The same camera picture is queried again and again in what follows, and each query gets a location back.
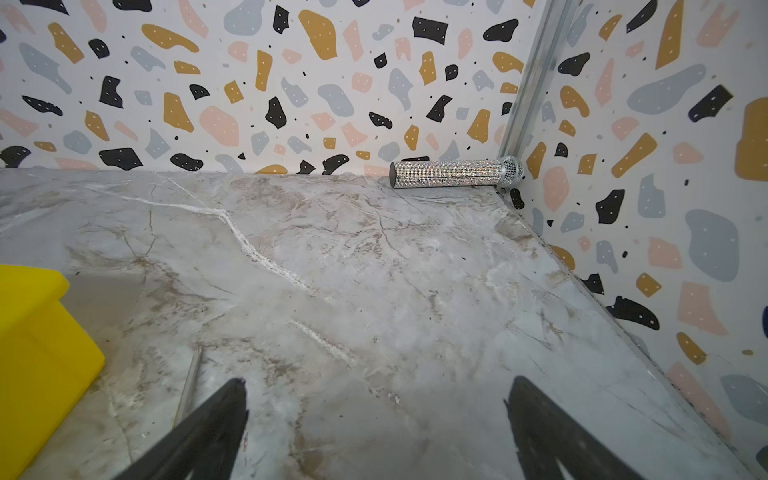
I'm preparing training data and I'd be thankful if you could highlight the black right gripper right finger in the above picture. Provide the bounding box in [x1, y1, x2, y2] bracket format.
[505, 376, 641, 479]

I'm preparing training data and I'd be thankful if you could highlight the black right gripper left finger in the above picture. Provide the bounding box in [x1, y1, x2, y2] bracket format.
[117, 378, 248, 480]

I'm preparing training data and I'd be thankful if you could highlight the silver screwdriver shaft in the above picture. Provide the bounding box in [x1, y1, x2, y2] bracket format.
[173, 346, 203, 427]

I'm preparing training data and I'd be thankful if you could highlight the yellow plastic bin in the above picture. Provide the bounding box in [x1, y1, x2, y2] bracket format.
[1, 264, 105, 479]

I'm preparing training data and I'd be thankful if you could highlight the glittery silver cylinder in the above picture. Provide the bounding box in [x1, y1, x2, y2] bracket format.
[389, 156, 524, 190]

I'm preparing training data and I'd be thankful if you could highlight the aluminium corner post right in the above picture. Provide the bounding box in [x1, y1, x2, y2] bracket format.
[499, 0, 578, 159]

